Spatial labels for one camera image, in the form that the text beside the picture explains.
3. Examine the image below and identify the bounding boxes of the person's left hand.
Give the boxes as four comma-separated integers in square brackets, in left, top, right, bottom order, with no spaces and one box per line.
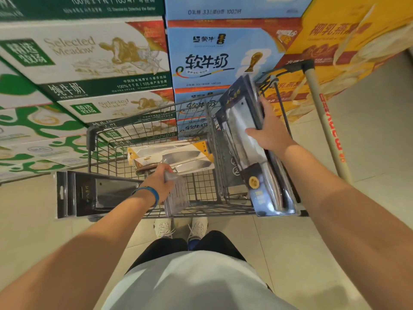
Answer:
[139,163,178,207]

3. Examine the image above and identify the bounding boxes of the person's right hand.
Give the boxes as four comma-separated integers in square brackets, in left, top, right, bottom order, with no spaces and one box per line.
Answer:
[245,96,297,158]

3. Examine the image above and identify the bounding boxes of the black cleaver packets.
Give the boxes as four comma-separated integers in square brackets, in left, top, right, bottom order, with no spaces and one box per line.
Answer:
[55,170,142,220]
[214,74,301,217]

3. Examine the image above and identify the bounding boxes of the grey wire shopping cart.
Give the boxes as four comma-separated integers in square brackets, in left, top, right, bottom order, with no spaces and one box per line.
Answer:
[85,59,354,223]

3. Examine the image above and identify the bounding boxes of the person's right forearm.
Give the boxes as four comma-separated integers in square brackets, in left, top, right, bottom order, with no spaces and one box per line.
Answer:
[277,143,413,310]

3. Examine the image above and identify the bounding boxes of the person's left forearm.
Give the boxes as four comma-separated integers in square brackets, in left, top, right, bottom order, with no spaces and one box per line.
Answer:
[0,193,157,310]

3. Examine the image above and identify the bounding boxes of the dark cart seat panel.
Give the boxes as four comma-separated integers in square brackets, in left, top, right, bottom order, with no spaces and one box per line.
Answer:
[216,130,246,197]

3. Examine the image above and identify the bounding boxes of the blue wristband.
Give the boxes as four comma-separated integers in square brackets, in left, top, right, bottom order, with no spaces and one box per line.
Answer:
[130,186,160,209]

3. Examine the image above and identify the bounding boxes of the white left shoe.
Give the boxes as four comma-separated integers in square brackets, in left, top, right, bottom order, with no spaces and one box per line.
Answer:
[153,217,173,239]

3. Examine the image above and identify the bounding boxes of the white shoe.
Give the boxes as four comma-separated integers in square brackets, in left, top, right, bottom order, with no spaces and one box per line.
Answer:
[153,217,173,239]
[188,217,209,241]

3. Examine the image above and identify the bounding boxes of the white right shoe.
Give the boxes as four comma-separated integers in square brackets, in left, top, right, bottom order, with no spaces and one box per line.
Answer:
[188,217,209,241]

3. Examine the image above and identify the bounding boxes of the black shorts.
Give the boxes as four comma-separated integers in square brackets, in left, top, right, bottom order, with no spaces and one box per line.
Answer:
[126,230,247,275]

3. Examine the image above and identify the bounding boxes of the stack of light blue cartons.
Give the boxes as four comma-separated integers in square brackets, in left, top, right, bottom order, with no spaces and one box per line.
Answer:
[164,0,315,143]

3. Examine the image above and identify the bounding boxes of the white shirt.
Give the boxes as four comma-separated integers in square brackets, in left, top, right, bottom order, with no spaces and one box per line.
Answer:
[102,250,297,310]

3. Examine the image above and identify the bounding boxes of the stack of green swirl cartons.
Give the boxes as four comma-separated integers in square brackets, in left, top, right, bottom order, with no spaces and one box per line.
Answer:
[0,58,94,184]

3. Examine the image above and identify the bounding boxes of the stack of dark green cartons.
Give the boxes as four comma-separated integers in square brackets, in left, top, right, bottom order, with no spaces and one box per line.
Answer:
[0,0,178,149]

